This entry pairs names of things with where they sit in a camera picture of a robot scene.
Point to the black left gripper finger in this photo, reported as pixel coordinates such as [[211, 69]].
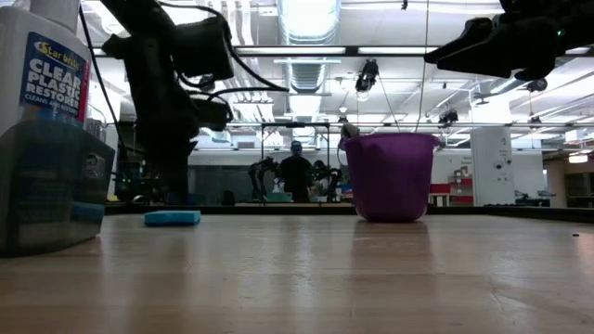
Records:
[[174, 181]]

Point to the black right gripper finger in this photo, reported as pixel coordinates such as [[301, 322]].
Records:
[[478, 51]]

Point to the grey translucent plastic bin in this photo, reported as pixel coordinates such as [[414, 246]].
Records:
[[46, 185]]

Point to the white plastic restorer bottle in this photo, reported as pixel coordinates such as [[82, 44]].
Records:
[[46, 69]]

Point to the purple plastic bucket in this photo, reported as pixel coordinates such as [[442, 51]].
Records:
[[390, 176]]

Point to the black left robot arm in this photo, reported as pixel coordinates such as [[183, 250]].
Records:
[[139, 37]]

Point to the black background robot arm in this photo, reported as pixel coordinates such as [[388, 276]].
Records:
[[260, 178], [329, 178]]

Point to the white square pillar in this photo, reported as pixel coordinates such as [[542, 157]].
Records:
[[492, 153]]

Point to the person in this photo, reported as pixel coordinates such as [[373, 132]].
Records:
[[296, 176]]

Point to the black overhead beam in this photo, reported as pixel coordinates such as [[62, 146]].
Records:
[[351, 51]]

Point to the black ceiling camera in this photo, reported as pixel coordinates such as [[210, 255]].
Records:
[[448, 117], [537, 86], [367, 74]]

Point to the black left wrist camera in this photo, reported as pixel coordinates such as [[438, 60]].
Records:
[[204, 48]]

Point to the black aluminium table frame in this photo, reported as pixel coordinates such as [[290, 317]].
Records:
[[278, 209]]

